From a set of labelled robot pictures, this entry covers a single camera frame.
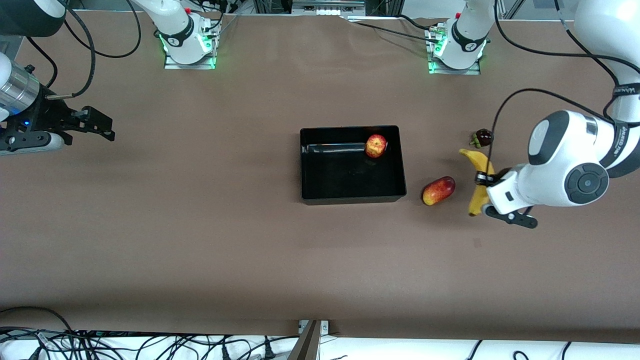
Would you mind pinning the aluminium frame rail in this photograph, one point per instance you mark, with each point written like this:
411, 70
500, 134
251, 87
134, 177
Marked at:
327, 7

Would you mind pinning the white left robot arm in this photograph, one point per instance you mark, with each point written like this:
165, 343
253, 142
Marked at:
570, 160

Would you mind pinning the dark purple mangosteen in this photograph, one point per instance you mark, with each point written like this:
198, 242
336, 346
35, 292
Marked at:
483, 137

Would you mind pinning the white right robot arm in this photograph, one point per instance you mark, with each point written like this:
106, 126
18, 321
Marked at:
185, 40

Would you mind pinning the yellow banana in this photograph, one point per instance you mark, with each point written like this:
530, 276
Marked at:
479, 162

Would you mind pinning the small metal table bracket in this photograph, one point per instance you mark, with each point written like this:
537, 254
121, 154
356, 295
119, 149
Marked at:
325, 327

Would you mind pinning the dark metal post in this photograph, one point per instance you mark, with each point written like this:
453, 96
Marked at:
305, 345

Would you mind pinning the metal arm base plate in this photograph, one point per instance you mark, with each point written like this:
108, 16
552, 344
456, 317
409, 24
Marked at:
452, 71
172, 64

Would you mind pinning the red yellow mango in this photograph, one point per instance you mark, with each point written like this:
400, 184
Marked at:
439, 190

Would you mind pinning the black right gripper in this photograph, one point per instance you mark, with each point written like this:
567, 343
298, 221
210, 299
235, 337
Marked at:
49, 116

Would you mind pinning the black plastic box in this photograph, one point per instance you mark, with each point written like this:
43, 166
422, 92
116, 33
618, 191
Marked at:
350, 185

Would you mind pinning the red yellow apple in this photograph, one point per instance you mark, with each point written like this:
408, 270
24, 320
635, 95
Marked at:
376, 146

